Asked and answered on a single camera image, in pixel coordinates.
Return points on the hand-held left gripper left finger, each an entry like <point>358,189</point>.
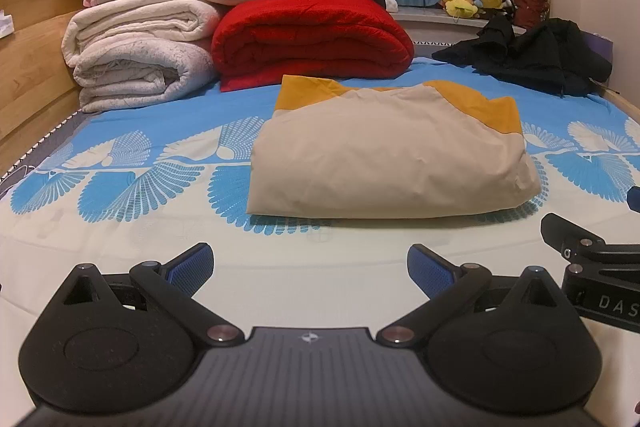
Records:
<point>192,267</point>

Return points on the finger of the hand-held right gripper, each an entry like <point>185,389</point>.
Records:
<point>635,198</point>
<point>565,234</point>

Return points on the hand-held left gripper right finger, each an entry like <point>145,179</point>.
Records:
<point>427,269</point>

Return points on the beige and yellow hooded jacket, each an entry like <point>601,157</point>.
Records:
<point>390,157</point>

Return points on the blue patterned bed sheet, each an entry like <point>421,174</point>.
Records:
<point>150,217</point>

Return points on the purple box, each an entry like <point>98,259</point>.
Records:
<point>602,44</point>

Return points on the black jacket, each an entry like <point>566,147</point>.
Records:
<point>525,57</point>

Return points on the grey mattress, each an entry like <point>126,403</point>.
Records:
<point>50,147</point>

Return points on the grey-white folded quilt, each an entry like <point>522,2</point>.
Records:
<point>140,72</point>

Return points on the grey window ledge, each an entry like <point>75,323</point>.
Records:
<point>430,27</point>

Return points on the cream folded quilt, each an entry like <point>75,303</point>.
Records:
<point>140,19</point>

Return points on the red folded blanket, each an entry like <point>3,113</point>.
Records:
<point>310,37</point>

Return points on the tissue pack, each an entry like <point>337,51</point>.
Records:
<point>6,24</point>

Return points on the wooden bed frame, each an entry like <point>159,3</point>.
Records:
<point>35,67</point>

